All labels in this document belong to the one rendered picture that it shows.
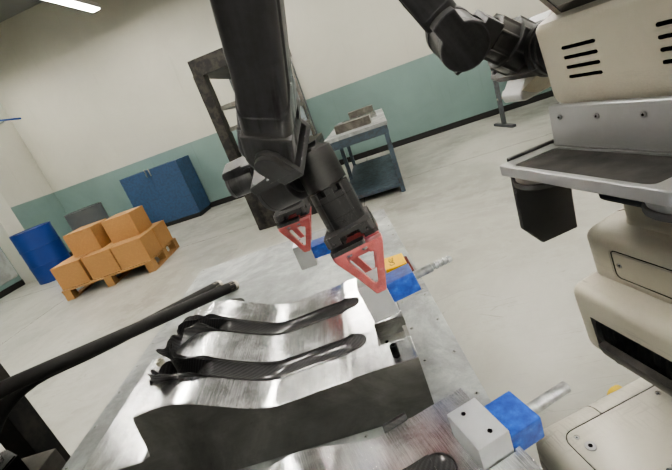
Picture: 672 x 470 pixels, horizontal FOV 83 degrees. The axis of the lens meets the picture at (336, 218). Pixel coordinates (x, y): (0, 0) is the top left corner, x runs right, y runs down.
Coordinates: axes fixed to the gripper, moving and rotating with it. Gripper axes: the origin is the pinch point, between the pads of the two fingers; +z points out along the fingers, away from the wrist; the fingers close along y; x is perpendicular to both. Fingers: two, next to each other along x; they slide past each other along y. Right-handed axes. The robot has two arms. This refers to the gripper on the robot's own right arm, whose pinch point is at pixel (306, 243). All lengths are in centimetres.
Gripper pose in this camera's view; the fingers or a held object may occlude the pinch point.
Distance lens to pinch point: 81.3
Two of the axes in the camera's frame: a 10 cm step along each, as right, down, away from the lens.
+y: 0.3, 3.0, -9.5
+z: 3.6, 8.9, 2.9
